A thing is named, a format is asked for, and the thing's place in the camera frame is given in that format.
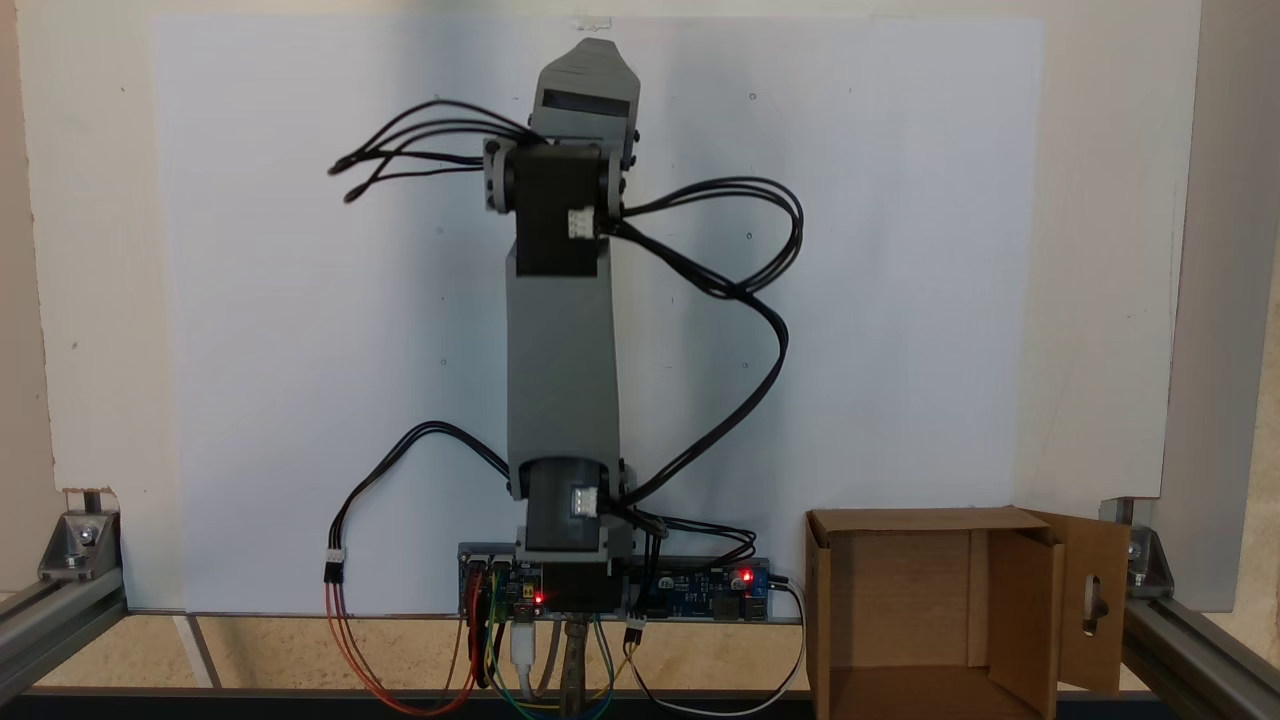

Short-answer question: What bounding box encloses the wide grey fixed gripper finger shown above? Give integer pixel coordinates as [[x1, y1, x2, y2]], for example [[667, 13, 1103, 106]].
[[538, 38, 641, 96]]

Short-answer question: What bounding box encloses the large white paper sheet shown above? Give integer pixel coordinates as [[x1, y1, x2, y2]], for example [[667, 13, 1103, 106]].
[[150, 15, 1046, 616]]

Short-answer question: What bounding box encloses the grey board mounting plate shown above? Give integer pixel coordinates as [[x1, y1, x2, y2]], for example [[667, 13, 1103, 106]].
[[458, 543, 771, 623]]

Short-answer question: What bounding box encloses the blue circuit board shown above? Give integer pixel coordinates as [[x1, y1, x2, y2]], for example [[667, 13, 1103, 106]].
[[640, 560, 771, 623]]

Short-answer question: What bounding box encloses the brown cardboard box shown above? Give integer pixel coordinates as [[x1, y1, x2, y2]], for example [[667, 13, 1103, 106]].
[[805, 505, 1133, 720]]

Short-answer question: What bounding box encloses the black servo cable bundle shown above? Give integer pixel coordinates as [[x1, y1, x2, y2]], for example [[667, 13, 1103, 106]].
[[328, 98, 546, 204], [605, 178, 804, 506]]

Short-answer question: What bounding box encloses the black cable with white connector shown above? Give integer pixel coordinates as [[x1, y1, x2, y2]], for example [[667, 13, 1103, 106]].
[[325, 420, 516, 586]]

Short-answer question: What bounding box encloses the circuit board with jumper wires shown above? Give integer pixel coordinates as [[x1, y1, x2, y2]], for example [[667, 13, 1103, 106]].
[[460, 548, 546, 619]]

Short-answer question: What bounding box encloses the coloured jumper wire bundle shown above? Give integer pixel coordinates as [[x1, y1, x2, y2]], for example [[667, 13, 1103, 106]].
[[483, 598, 619, 717]]

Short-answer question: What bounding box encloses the orange red wire bundle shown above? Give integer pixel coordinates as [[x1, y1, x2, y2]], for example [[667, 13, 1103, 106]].
[[325, 578, 491, 717]]

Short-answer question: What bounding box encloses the metal corner bracket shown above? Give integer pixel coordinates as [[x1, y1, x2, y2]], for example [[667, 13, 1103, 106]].
[[38, 510, 123, 583], [1100, 498, 1173, 599]]

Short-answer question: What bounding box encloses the aluminium frame rail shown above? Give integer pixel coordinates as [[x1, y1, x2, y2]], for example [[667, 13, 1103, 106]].
[[1120, 595, 1280, 720], [0, 572, 129, 706]]

